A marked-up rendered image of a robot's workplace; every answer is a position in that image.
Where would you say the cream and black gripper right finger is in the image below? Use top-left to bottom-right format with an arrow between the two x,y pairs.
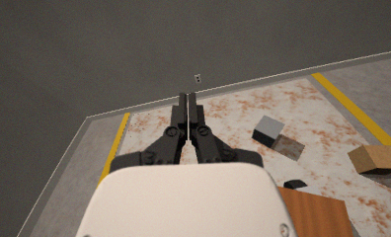
189,93 -> 264,168

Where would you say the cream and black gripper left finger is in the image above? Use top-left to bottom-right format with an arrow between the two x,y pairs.
109,93 -> 188,174

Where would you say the tan cardboard box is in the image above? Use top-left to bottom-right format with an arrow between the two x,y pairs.
348,145 -> 391,175

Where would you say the grey cube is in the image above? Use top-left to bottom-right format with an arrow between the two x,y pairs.
252,116 -> 284,148

